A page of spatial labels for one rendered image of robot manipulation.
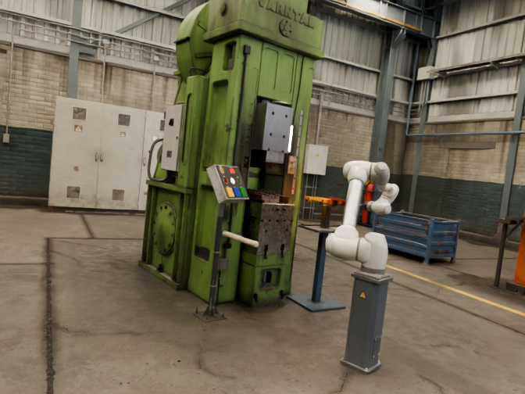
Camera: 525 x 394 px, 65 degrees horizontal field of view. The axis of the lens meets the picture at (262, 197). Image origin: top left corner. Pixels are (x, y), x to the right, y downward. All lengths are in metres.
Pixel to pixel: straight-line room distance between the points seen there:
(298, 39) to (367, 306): 2.42
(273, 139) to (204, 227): 1.02
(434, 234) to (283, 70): 4.05
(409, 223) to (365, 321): 4.46
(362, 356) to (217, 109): 2.35
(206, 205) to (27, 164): 5.75
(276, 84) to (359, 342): 2.26
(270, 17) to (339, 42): 8.13
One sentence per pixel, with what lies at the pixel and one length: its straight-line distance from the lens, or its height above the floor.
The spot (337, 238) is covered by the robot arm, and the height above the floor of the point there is 0.81.
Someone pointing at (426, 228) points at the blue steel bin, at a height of 0.55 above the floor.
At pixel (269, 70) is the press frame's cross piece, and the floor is 2.07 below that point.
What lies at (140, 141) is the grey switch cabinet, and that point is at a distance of 8.60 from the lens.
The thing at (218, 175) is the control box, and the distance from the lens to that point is 3.05.
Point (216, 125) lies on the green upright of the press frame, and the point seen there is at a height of 1.55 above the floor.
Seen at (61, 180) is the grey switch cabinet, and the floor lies 0.59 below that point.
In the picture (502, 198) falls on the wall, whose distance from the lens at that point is 11.08.
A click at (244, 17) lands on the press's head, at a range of 3.68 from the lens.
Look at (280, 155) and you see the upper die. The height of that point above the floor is 1.33.
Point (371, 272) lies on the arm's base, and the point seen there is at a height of 0.63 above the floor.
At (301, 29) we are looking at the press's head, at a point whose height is 2.50.
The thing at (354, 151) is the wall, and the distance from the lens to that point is 11.81.
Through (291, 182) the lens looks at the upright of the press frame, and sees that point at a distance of 3.96.
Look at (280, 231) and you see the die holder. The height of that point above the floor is 0.68.
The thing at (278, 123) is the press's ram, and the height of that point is 1.61.
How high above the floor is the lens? 1.21
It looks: 4 degrees down
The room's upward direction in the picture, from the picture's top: 6 degrees clockwise
